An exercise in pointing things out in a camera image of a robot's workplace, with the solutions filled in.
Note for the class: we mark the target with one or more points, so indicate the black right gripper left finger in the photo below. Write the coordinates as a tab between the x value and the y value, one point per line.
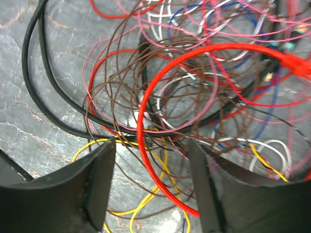
72	199

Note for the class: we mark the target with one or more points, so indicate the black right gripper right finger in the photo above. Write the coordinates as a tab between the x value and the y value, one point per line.
231	199

